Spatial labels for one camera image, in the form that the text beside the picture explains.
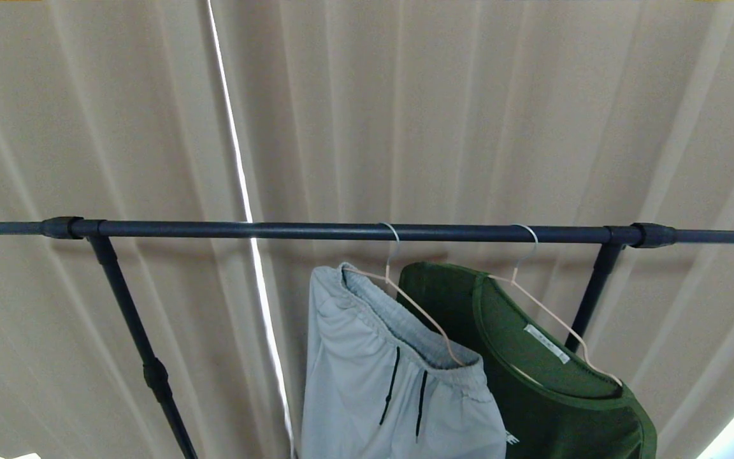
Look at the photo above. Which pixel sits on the beige curtain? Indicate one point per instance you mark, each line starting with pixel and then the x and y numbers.
pixel 405 95

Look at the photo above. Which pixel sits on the green t-shirt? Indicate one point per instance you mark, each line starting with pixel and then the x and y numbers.
pixel 532 408

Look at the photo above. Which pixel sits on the pink clothes hanger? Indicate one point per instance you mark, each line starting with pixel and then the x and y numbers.
pixel 552 317
pixel 418 311

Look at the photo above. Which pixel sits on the black clothes rack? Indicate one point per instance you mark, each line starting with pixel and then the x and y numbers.
pixel 316 231

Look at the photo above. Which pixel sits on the pale grey shorts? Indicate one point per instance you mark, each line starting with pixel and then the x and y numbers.
pixel 354 382

